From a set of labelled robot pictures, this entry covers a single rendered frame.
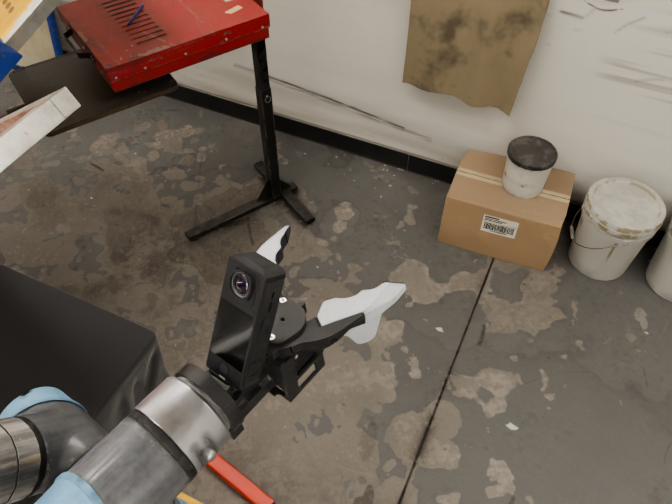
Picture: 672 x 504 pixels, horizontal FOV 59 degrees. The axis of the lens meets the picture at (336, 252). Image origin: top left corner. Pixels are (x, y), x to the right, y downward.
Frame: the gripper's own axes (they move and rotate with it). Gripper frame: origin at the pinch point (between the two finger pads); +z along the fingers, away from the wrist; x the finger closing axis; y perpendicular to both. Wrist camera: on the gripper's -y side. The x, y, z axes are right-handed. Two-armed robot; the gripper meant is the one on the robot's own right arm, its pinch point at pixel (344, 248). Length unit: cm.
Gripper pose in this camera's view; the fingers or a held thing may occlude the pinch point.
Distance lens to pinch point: 60.1
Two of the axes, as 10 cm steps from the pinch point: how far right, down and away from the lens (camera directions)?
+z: 6.2, -6.0, 5.0
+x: 7.8, 3.9, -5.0
